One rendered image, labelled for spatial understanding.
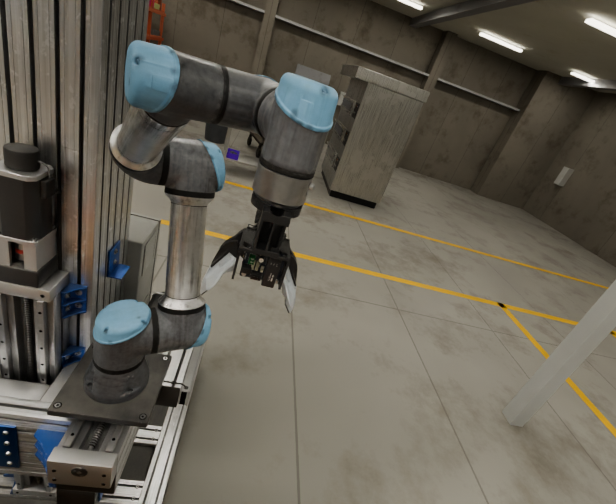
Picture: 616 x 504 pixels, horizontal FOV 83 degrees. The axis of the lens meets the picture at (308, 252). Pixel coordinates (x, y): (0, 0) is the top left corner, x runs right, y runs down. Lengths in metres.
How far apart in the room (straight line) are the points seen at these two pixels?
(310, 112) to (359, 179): 6.13
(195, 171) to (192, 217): 0.11
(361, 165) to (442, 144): 6.70
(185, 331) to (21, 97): 0.60
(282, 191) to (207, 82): 0.16
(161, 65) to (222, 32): 11.18
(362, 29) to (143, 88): 11.37
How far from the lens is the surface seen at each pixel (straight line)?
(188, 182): 0.85
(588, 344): 3.10
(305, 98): 0.43
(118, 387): 1.02
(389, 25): 11.95
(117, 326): 0.91
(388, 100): 6.38
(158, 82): 0.47
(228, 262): 0.54
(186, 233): 0.88
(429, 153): 12.80
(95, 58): 0.88
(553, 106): 13.85
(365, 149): 6.43
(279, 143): 0.44
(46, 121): 0.95
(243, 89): 0.50
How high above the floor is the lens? 1.88
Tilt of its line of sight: 26 degrees down
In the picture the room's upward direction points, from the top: 20 degrees clockwise
